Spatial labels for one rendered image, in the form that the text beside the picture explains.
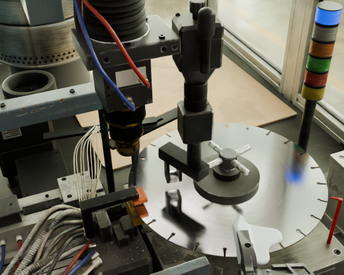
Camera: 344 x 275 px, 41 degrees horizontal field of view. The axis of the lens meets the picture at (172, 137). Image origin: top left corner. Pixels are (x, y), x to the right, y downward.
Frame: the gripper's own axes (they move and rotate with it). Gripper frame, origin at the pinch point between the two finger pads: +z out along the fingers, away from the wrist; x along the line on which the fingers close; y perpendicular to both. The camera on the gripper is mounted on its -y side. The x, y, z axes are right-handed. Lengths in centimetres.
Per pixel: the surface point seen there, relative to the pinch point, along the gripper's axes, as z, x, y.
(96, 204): 5.3, 8.6, -19.7
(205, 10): -11.9, 33.0, -4.4
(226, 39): 101, 48, 13
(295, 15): 60, 48, 26
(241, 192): 9.7, 9.1, 2.6
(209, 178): 12.5, 11.2, -2.1
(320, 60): 25.0, 31.4, 20.7
